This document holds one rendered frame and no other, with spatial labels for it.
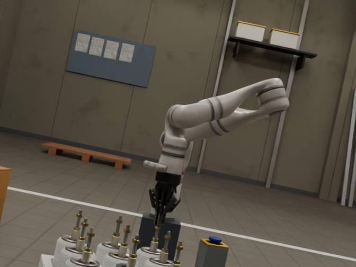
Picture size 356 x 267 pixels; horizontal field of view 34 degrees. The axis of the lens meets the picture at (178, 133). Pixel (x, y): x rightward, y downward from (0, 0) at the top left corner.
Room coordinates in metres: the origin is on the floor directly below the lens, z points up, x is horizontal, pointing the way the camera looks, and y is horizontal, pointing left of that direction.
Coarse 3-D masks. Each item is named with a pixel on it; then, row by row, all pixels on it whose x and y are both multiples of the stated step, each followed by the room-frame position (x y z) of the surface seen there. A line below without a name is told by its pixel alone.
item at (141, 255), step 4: (140, 252) 1.73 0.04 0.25; (144, 252) 1.73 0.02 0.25; (140, 256) 1.72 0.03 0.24; (144, 256) 1.72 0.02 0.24; (148, 256) 1.71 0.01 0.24; (152, 256) 1.71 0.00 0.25; (156, 256) 1.72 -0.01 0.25; (140, 260) 1.72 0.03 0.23; (144, 260) 1.72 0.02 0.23; (140, 264) 1.72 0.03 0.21; (144, 264) 1.72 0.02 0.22
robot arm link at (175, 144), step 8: (176, 104) 1.78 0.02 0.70; (168, 112) 1.76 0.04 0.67; (168, 120) 1.76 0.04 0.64; (168, 128) 1.77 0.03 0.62; (176, 128) 1.78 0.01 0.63; (168, 136) 1.74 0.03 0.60; (176, 136) 1.74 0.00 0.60; (168, 144) 1.73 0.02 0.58; (176, 144) 1.72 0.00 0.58; (184, 144) 1.74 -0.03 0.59; (168, 152) 1.73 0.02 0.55; (176, 152) 1.73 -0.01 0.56; (184, 152) 1.75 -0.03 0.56
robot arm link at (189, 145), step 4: (188, 144) 2.10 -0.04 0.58; (192, 144) 2.12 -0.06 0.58; (188, 148) 2.11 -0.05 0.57; (188, 152) 2.12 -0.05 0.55; (184, 156) 2.12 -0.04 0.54; (188, 156) 2.11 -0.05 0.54; (184, 160) 2.11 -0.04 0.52; (188, 160) 2.11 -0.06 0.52; (184, 164) 2.10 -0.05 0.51; (184, 168) 2.11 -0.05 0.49
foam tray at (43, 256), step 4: (40, 256) 1.74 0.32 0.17; (44, 256) 1.72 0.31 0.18; (48, 256) 1.73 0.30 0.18; (52, 256) 1.74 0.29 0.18; (40, 260) 1.72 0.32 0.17; (44, 260) 1.68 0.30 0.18; (48, 260) 1.69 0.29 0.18; (52, 260) 1.73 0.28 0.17; (40, 264) 1.69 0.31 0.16; (44, 264) 1.63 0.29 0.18; (48, 264) 1.64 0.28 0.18
